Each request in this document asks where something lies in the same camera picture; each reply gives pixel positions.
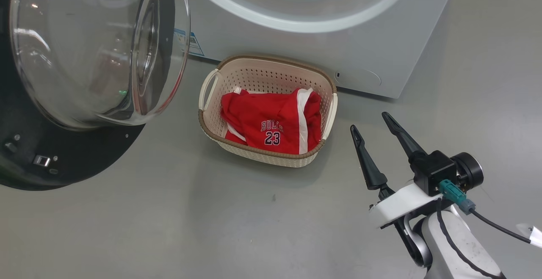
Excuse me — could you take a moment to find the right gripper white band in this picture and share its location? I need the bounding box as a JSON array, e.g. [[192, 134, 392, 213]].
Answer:
[[350, 112, 443, 268]]

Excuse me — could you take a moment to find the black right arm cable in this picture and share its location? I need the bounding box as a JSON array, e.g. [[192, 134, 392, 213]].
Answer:
[[436, 208, 505, 279]]

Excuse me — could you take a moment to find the red white-trimmed garment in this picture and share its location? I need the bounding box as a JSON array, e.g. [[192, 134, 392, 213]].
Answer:
[[220, 86, 254, 145]]

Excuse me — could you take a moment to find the red Bulls 23 garment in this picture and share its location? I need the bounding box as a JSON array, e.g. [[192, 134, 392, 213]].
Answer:
[[220, 86, 323, 155]]

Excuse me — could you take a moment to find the cream perforated laundry basket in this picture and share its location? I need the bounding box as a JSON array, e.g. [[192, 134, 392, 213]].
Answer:
[[198, 55, 339, 169]]

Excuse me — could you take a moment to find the blue energy label sticker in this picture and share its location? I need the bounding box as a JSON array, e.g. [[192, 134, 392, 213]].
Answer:
[[174, 28, 205, 58]]

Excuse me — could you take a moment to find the right camera cable teal connector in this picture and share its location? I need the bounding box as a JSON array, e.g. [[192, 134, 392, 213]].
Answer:
[[438, 180, 542, 249]]

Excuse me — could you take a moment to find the white washing machine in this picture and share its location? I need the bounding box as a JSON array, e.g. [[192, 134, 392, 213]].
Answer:
[[174, 0, 462, 100]]

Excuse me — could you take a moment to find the black glass washing machine door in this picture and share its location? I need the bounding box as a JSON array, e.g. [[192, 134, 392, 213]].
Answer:
[[0, 0, 191, 191]]

